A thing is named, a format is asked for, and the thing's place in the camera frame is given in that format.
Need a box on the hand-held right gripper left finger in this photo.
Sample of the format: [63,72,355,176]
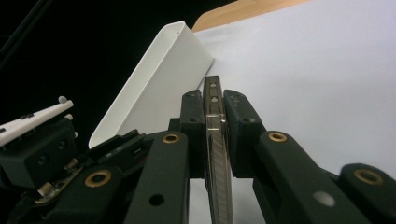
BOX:
[180,89,207,179]

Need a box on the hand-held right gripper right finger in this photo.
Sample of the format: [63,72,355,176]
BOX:
[223,89,266,178]

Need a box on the grey cartoon print phone case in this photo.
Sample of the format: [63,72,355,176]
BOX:
[203,75,234,224]

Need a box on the white plastic tray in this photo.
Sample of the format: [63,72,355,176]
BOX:
[88,21,215,149]

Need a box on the white table sheet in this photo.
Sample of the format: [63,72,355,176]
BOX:
[188,0,396,224]

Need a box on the wooden table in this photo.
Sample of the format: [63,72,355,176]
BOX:
[191,0,312,34]

